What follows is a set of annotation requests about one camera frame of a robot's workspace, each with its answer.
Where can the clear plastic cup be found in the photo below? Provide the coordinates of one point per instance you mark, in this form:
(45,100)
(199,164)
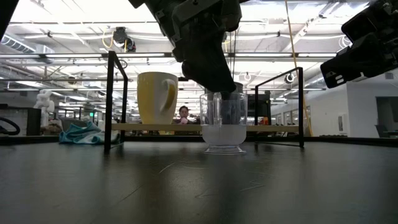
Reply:
(224,137)

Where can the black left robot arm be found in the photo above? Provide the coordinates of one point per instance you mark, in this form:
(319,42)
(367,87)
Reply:
(138,3)

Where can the black metal table frame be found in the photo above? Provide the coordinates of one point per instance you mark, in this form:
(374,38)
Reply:
(342,140)

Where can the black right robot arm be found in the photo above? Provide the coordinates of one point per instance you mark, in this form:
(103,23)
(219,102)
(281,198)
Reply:
(360,21)

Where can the yellow ceramic mug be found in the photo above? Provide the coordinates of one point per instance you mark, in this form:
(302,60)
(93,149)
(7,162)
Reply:
(154,99)

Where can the teal cloth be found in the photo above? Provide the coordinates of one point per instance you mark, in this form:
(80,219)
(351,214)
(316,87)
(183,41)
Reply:
(84,135)

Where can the black perforated computer tower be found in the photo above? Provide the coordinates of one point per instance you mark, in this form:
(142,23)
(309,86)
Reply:
(261,109)

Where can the person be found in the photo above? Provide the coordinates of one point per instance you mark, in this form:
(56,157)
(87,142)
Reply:
(184,112)

